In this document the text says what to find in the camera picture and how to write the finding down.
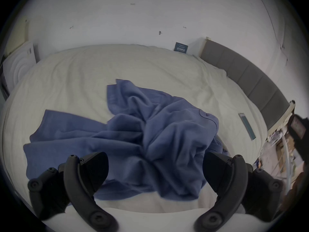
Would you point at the blue shirt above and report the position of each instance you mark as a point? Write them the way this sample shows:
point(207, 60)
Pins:
point(149, 139)

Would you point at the long narrow teal card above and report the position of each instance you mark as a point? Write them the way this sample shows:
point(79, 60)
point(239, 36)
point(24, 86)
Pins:
point(247, 124)

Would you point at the grey padded headboard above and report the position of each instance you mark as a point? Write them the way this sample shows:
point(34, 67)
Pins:
point(251, 78)

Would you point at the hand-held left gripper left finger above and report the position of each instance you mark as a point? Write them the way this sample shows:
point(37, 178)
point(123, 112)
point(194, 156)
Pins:
point(79, 177)

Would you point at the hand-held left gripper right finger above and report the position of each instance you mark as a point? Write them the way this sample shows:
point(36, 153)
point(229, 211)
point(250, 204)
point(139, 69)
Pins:
point(231, 180)

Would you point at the dark blue card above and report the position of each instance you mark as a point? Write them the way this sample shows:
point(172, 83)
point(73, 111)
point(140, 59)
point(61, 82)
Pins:
point(181, 47)

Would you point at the bed with beige sheet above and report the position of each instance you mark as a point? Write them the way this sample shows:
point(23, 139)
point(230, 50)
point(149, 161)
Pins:
point(96, 66)

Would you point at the white panelled door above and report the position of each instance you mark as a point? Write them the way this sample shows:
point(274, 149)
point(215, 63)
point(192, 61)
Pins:
point(18, 64)

